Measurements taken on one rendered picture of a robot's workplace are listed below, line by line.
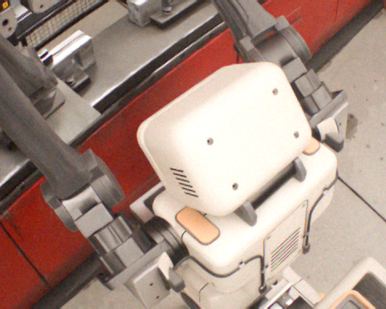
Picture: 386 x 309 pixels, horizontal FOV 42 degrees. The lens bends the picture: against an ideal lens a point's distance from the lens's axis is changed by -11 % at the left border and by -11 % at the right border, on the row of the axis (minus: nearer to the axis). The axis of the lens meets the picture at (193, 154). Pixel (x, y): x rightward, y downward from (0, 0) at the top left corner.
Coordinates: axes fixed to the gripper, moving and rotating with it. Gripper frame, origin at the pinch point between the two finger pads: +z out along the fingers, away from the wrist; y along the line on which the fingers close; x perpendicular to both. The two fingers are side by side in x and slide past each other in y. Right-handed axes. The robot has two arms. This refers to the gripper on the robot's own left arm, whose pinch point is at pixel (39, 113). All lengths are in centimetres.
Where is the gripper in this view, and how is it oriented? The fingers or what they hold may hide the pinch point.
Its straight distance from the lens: 125.5
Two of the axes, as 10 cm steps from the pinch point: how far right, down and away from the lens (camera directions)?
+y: -6.9, 6.2, -3.7
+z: -3.1, 2.0, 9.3
